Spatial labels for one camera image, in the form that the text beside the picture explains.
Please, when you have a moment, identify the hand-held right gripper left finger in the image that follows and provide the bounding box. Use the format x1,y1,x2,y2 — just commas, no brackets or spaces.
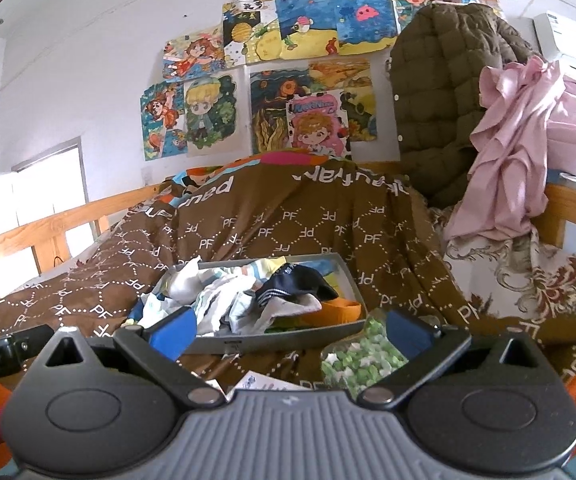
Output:
32,306,225,407

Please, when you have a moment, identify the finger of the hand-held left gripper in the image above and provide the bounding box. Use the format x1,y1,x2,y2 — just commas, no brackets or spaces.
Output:
0,324,57,363

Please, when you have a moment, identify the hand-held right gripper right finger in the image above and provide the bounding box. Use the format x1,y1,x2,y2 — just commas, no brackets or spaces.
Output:
357,307,551,408

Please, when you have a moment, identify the grey shallow box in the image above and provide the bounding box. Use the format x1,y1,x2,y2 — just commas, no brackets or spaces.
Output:
140,252,369,356

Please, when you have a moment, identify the dark navy sock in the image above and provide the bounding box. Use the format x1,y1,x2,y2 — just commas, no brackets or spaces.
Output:
254,265,339,311

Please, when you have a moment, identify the white crumpled cloth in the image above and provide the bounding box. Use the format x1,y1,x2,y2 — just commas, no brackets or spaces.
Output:
128,290,183,331

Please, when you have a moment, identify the bag of green paper stars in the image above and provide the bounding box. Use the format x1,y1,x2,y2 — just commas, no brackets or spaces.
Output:
320,308,411,398

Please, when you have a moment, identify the white printed paper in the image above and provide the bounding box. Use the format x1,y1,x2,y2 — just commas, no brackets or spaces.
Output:
225,370,309,393

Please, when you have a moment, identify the grey white sock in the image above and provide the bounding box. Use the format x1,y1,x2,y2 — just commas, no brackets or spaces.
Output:
228,292,323,336

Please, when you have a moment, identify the blue and yellow cloth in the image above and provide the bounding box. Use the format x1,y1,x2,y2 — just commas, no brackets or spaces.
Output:
238,256,289,286

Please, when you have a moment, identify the bright window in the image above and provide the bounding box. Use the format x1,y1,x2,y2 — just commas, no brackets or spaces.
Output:
0,136,88,321

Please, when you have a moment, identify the brown patterned blanket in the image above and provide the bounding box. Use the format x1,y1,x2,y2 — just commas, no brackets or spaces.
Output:
0,152,576,480

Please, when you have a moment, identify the swimming girl poster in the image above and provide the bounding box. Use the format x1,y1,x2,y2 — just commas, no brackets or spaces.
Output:
140,82,189,162

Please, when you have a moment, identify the blond boy poster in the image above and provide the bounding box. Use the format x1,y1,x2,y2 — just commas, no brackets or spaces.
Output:
183,72,241,158

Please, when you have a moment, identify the pink shirt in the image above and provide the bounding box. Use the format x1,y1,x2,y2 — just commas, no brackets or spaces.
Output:
443,55,576,243

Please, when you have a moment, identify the pink bordered cartoon poster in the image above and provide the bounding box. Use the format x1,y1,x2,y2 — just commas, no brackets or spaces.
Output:
286,90,351,158

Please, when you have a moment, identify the olive quilted jacket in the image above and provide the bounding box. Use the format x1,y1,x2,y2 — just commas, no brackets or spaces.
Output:
385,2,539,208

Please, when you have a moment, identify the dark blue seaweed painting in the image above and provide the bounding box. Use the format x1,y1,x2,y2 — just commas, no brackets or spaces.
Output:
249,67,313,154

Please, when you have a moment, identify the orange landscape painting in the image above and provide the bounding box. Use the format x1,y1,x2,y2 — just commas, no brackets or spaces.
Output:
309,59,379,143

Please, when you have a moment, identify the orange-haired girl poster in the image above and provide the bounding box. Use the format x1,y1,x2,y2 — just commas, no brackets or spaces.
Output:
163,26,227,81

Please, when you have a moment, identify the yellow planet painting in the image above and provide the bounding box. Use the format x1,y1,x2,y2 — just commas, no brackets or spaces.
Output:
222,0,281,67

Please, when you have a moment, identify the blue sea creature painting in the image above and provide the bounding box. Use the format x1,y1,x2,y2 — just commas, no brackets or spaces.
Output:
333,0,400,56

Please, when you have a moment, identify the beach and sea painting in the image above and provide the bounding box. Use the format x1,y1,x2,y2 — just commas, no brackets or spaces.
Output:
274,0,341,59

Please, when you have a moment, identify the red-haired face drawing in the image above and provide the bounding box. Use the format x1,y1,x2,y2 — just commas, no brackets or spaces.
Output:
385,0,437,32

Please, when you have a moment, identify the white air conditioner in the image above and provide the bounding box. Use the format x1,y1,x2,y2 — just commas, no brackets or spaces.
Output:
532,10,576,81

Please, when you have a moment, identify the wooden bed rail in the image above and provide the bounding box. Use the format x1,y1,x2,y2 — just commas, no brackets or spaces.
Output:
0,180,179,306

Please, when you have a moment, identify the wooden bed frame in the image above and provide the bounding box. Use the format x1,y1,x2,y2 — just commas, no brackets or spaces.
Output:
543,180,576,251

